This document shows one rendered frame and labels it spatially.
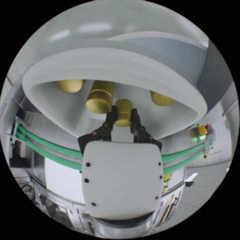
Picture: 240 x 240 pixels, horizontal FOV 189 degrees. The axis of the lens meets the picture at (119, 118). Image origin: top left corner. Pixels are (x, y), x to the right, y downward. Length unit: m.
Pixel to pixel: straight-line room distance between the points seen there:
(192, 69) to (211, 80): 0.04
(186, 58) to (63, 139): 0.42
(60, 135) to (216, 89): 0.47
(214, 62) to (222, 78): 0.03
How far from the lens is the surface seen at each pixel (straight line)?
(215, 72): 0.17
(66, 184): 0.61
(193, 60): 0.16
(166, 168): 0.31
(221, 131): 6.10
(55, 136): 0.36
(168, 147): 0.28
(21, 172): 0.90
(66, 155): 0.35
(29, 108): 0.81
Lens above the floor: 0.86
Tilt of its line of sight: 26 degrees down
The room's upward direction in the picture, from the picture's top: 177 degrees counter-clockwise
